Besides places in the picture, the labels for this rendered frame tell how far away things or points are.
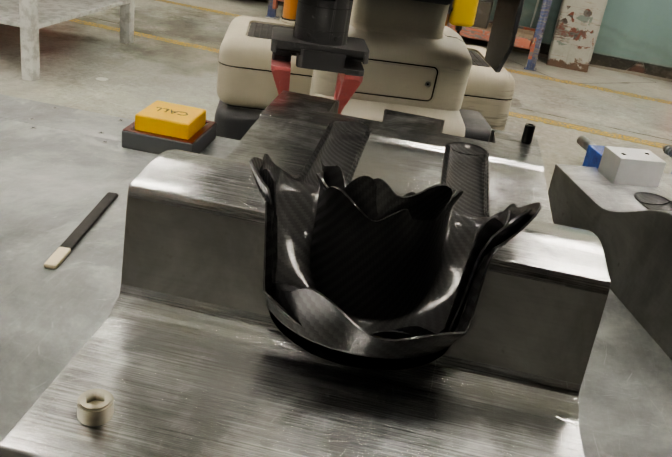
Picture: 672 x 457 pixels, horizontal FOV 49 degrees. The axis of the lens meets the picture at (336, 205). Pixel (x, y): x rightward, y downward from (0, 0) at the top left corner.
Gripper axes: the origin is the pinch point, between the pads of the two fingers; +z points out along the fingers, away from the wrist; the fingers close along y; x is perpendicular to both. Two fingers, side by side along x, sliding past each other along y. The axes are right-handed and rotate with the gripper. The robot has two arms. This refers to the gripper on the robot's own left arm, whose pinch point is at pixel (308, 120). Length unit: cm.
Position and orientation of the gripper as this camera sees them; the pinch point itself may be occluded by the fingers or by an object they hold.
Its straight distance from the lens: 82.7
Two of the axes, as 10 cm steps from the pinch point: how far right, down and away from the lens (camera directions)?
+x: -0.6, -4.2, 9.0
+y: 9.9, 1.1, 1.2
